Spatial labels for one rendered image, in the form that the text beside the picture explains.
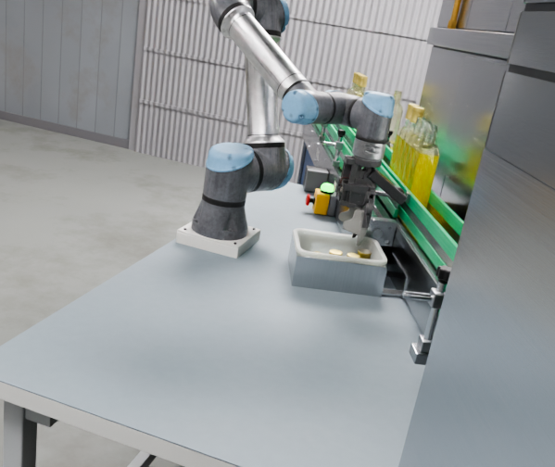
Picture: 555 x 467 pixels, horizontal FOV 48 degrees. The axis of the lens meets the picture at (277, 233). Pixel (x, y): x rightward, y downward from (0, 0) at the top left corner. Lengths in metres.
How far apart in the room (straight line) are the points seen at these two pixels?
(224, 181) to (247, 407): 0.71
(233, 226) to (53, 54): 4.78
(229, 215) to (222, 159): 0.15
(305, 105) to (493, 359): 0.85
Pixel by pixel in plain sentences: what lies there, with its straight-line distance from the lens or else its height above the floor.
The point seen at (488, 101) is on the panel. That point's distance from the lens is 1.72.
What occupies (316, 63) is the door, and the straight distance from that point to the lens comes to 5.10.
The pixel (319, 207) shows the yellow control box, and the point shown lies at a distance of 2.05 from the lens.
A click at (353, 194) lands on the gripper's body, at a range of 1.49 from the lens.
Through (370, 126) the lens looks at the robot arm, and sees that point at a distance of 1.45.
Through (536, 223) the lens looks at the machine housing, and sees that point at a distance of 0.63.
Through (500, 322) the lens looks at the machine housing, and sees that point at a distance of 0.67.
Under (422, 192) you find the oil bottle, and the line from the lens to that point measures 1.73.
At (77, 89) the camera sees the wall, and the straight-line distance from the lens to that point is 6.13.
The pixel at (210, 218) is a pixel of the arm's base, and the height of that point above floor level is 0.83.
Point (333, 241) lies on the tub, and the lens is 1.62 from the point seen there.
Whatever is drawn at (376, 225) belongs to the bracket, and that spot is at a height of 0.87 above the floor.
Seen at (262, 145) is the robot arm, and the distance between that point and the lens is 1.67.
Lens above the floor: 1.35
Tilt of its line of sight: 19 degrees down
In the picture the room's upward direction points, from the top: 9 degrees clockwise
